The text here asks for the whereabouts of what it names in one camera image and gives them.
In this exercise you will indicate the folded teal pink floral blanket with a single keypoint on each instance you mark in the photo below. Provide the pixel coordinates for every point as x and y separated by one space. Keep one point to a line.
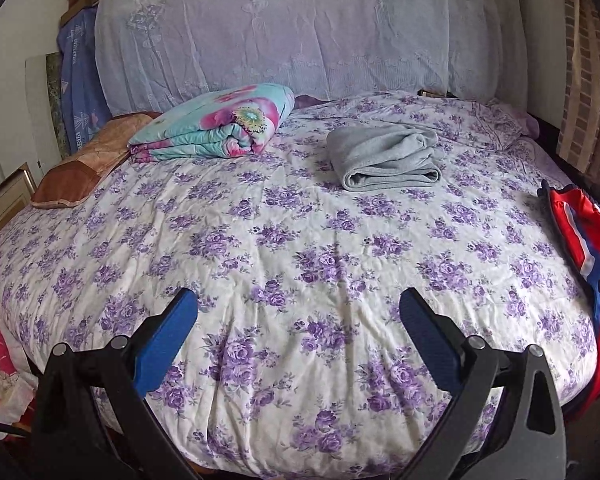
220 124

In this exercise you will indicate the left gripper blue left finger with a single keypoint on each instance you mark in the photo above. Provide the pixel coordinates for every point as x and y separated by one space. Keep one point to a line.
155 344

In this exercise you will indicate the white lace headboard cover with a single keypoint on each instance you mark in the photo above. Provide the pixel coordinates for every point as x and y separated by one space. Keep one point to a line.
155 54

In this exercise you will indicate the brown orange pillow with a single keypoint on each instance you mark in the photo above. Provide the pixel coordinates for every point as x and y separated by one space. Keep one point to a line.
70 183

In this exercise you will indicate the gold picture frame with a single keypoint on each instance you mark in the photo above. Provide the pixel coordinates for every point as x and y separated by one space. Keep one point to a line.
15 193

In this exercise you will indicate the grey sweat pants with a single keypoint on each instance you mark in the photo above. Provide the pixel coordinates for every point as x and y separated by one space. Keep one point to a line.
367 158

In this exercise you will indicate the purple floral bed quilt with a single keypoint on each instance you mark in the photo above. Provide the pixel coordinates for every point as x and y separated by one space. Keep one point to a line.
298 364

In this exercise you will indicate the blue patterned fabric bag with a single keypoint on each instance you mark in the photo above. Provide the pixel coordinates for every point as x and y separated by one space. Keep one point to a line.
84 108

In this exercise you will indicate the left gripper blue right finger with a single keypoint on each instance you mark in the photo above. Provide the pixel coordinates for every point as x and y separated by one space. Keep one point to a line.
436 338

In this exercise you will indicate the brown striped curtain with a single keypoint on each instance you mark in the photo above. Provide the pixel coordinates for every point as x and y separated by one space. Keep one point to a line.
579 137

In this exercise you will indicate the red blue white garment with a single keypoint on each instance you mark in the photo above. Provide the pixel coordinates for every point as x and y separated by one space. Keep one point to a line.
574 218

